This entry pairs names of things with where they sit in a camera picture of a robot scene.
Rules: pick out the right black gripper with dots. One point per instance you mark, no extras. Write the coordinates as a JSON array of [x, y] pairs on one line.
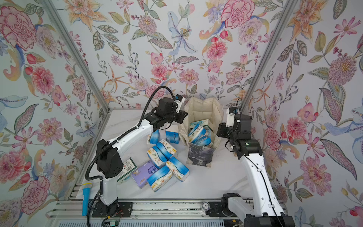
[[223, 129]]

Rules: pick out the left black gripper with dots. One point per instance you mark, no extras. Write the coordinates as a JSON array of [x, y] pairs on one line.
[[180, 117]]

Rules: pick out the green white tissue box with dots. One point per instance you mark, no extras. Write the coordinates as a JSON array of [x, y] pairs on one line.
[[204, 123], [129, 167]]

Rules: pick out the beige canvas bag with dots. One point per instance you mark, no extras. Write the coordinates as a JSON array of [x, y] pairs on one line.
[[198, 109]]

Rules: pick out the blue floral tissue pack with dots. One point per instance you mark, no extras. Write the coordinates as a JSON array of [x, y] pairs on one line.
[[166, 149], [179, 170], [157, 157], [160, 178]]

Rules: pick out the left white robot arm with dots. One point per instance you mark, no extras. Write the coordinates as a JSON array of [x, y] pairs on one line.
[[108, 153]]

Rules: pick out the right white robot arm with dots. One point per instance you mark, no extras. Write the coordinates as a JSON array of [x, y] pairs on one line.
[[265, 211]]

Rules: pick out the blue tissue pack by bag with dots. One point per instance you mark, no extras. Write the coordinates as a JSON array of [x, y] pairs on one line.
[[172, 134]]

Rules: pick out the light blue tissue pack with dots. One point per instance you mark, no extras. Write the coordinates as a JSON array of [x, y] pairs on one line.
[[153, 138]]

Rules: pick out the blue floral tissue pack front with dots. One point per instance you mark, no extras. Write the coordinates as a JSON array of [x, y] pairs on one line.
[[160, 178]]

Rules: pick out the purple tissue pack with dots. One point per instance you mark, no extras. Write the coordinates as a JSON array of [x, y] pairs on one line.
[[143, 173]]

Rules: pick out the blue microphone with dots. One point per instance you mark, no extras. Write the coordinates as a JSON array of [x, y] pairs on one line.
[[86, 188]]

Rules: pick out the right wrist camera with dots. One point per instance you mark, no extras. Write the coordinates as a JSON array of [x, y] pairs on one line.
[[232, 116]]

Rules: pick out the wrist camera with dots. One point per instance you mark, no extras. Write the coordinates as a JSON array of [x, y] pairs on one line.
[[179, 100], [232, 116]]

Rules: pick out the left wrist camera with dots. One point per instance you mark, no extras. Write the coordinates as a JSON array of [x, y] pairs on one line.
[[179, 100]]

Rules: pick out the metal base rail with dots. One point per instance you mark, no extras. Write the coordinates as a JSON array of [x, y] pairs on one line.
[[145, 213]]

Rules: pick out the aluminium corner post right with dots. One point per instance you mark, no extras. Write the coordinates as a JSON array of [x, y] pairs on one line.
[[265, 60]]

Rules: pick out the aluminium corner post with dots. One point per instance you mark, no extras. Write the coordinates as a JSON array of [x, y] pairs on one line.
[[265, 60], [66, 37]]

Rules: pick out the aluminium corner post left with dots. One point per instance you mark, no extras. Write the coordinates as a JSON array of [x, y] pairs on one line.
[[66, 37]]

